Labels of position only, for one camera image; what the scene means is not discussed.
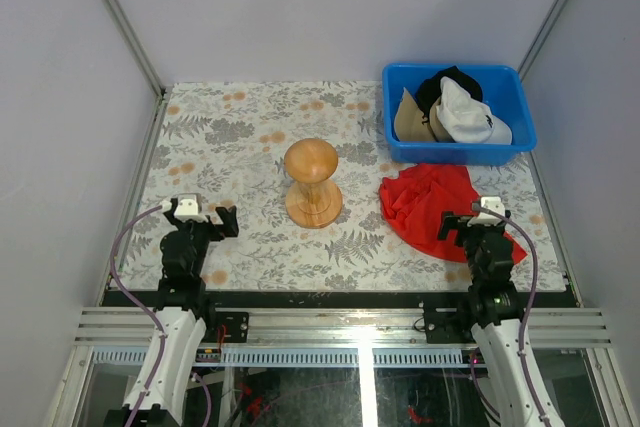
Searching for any white baseball cap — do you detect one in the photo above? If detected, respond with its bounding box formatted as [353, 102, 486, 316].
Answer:
[436, 77, 513, 145]

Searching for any tan baseball cap with logo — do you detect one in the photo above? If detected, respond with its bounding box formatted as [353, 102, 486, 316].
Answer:
[429, 97, 455, 143]

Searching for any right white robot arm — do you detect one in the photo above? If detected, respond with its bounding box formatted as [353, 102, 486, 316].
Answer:
[437, 207, 564, 426]

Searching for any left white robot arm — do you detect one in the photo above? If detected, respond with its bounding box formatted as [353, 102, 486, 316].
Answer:
[104, 194, 239, 426]

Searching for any red cloth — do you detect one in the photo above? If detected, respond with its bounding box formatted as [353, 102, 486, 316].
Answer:
[378, 162, 529, 265]

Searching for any floral table mat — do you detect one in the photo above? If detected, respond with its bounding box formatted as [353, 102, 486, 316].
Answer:
[118, 79, 567, 293]

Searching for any wooden hat stand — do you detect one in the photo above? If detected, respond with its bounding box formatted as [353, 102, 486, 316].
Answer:
[284, 138, 343, 229]

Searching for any black cap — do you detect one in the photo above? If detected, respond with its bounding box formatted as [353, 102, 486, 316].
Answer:
[415, 66, 484, 116]

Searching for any blue plastic bin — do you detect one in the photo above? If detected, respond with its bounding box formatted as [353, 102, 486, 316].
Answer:
[382, 62, 537, 167]

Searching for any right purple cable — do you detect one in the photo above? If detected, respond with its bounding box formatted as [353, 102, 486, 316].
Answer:
[469, 204, 541, 423]

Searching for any purple cable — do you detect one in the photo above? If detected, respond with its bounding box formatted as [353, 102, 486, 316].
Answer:
[469, 204, 541, 423]
[109, 202, 174, 427]

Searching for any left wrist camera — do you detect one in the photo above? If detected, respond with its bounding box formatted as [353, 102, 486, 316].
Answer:
[169, 193, 206, 222]

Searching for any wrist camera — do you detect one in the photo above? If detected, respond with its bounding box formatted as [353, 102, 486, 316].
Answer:
[468, 196, 506, 226]
[169, 193, 206, 222]

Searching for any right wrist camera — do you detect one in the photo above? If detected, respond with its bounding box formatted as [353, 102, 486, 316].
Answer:
[468, 196, 506, 226]

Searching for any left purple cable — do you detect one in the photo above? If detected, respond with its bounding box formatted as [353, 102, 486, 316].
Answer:
[109, 202, 174, 427]

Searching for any aluminium front rail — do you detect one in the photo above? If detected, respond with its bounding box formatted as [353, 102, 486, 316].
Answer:
[74, 307, 612, 349]

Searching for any left aluminium corner post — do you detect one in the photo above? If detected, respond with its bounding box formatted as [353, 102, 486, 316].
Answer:
[101, 0, 166, 98]

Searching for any aluminium corner post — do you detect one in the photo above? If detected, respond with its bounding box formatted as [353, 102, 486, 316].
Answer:
[517, 0, 570, 81]
[101, 0, 166, 98]

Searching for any right aluminium corner post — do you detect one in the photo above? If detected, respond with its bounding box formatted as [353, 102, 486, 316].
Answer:
[517, 0, 570, 81]

